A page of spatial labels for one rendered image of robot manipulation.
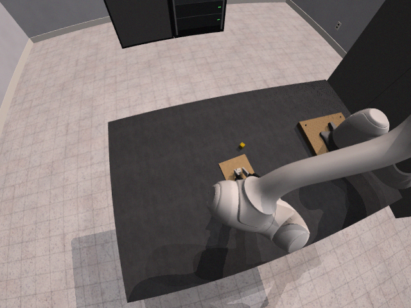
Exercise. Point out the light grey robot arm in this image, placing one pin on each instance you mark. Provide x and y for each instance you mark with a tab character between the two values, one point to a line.
359	144

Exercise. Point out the peach flat square mat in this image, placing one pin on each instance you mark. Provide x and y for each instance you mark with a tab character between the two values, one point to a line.
228	167

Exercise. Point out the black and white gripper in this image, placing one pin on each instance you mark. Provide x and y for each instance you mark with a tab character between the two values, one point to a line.
245	172

